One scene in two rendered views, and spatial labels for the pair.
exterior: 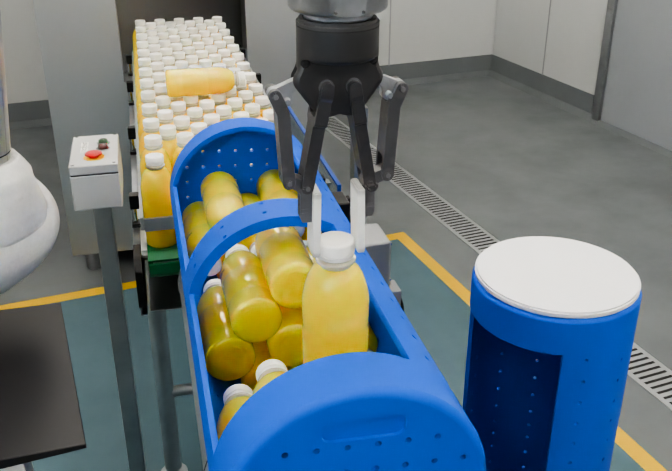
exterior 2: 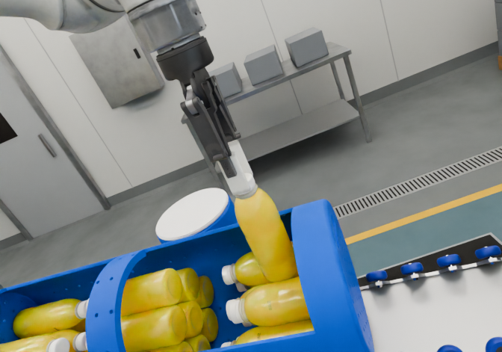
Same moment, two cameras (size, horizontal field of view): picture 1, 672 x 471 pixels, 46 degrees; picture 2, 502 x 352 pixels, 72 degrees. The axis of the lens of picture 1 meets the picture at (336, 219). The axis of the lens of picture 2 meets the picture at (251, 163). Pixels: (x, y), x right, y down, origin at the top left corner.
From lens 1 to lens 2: 0.63 m
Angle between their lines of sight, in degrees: 55
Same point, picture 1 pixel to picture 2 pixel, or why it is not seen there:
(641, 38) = (20, 194)
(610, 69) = (18, 217)
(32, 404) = not seen: outside the picture
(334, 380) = (314, 223)
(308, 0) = (186, 25)
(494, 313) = not seen: hidden behind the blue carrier
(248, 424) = (323, 282)
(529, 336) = not seen: hidden behind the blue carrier
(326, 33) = (200, 44)
